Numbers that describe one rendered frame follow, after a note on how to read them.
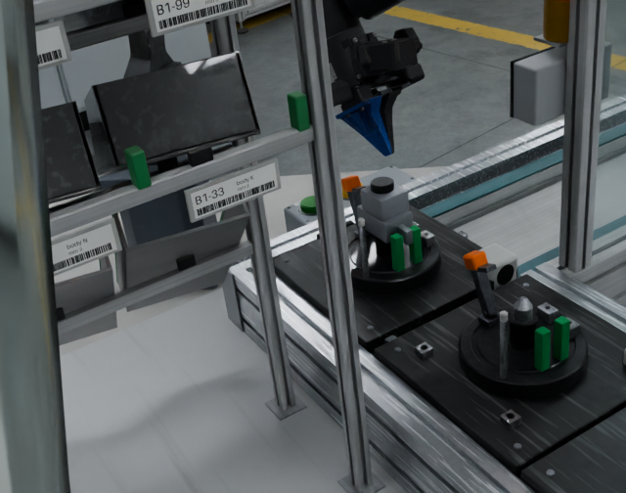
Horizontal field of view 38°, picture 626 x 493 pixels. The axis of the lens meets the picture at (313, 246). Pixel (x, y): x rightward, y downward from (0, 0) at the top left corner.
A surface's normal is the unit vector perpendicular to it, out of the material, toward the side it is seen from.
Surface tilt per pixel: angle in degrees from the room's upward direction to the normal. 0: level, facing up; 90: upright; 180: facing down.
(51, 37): 90
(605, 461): 0
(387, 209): 90
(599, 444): 0
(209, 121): 65
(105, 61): 90
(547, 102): 90
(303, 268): 0
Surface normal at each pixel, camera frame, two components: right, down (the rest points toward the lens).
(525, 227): -0.11, -0.85
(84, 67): 0.65, 0.34
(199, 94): 0.29, 0.05
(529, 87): -0.84, 0.36
